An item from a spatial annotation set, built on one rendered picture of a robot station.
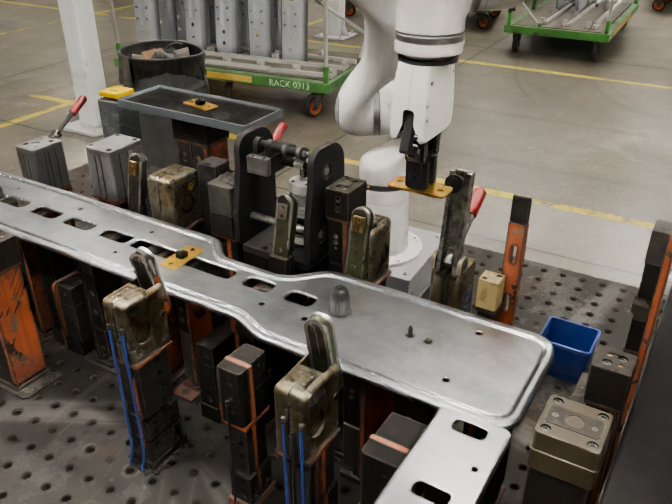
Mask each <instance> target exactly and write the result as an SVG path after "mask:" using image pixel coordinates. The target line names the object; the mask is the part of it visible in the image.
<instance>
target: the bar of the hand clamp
mask: <svg viewBox="0 0 672 504"><path fill-rule="evenodd" d="M475 174H476V172H475V171H470V170H465V169H461V168H456V167H455V168H453V169H452V170H450V172H449V176H448V177H447V178H446V179H445V186H450V187H452V188H453V191H452V192H451V193H449V194H448V195H447V196H446V200H445V207H444V214H443V221H442V228H441V235H440V242H439V249H438V256H437V263H436V270H435V271H437V272H440V271H441V270H443V269H444V266H445V265H444V263H442V260H443V258H444V257H445V256H446V253H447V247H450V248H454V249H455V253H454V260H453V266H452V273H451V275H452V276H456V269H457V264H458V261H459V259H460V258H461V257H462V256H463V250H464V244H465V237H466V231H467V225H468V218H469V212H470V206H471V199H472V193H473V187H474V180H475Z"/></svg>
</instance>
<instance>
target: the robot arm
mask: <svg viewBox="0 0 672 504"><path fill-rule="evenodd" d="M349 1H350V2H351V3H352V4H353V5H354V6H355V7H356V8H357V9H358V10H359V11H360V12H361V13H362V14H363V15H364V48H363V54H362V58H361V60H360V62H359V64H358V65H357V66H356V67H355V69H354V70H353V71H352V73H351V74H350V75H349V76H348V78H347V79H346V81H345V82H344V84H343V85H342V87H341V89H340V91H339V93H338V96H337V99H336V104H335V118H336V122H337V124H338V126H339V128H340V129H341V130H342V131H343V132H345V133H347V134H349V135H352V136H389V135H390V136H391V139H390V140H388V141H387V142H385V143H384V144H382V145H380V146H378V147H376V148H374V149H372V150H370V151H368V152H366V153H365V154H364V155H363V156H362V157H361V159H360V163H359V179H361V180H366V181H367V184H368V185H369V190H366V206H367V207H369V208H370V209H371V210H372V211H373V212H374V213H375V214H378V215H383V216H387V217H389V218H390V220H391V231H390V254H389V268H393V267H398V266H403V265H406V264H408V263H410V262H412V261H414V260H415V259H417V258H418V257H419V255H420V254H421V252H422V243H421V241H420V239H419V238H418V237H417V236H416V235H415V234H413V233H412V232H410V231H408V223H409V192H408V191H404V190H400V189H396V188H391V187H388V183H389V182H390V181H391V180H393V179H394V178H395V177H397V176H405V185H406V186H407V187H411V188H415V189H419V190H424V191H425V190H427V189H428V183H431V184H433V183H435V182H436V172H437V159H438V156H436V155H437V154H438V152H439V146H440V138H441V133H442V131H443V130H444V129H446V128H447V127H448V126H449V124H450V122H451V119H452V113H453V103H454V81H455V63H456V62H458V60H459V54H461V53H462V52H463V45H464V44H465V38H464V34H465V22H466V16H467V14H468V13H469V12H471V11H499V10H506V9H511V8H514V7H516V6H518V5H520V4H521V3H522V2H523V1H524V0H349ZM394 79H395V81H393V80H394ZM434 154H436V155H434Z"/></svg>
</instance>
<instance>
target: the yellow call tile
mask: <svg viewBox="0 0 672 504"><path fill-rule="evenodd" d="M98 92H99V95H100V96H105V97H109V98H112V99H119V98H122V97H124V96H127V95H130V94H133V93H134V89H133V88H128V87H123V86H118V85H116V86H112V87H109V88H106V89H103V90H100V91H98Z"/></svg>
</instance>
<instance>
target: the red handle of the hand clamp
mask: <svg viewBox="0 0 672 504"><path fill-rule="evenodd" d="M486 194H487V193H486V191H485V189H484V188H482V187H479V188H475V189H474V191H473V194H472V199H471V206H470V212H469V218H468V225H467V231H466V236H467V234H468V231H469V229H470V227H471V225H472V222H473V220H474V219H475V218H476V216H477V214H478V212H479V210H480V207H481V205H482V203H483V201H484V198H485V196H486ZM454 253H455V249H454V248H449V250H448V252H447V254H446V256H445V257H444V258H443V260H442V263H444V265H445V266H447V267H450V268H452V266H453V260H454Z"/></svg>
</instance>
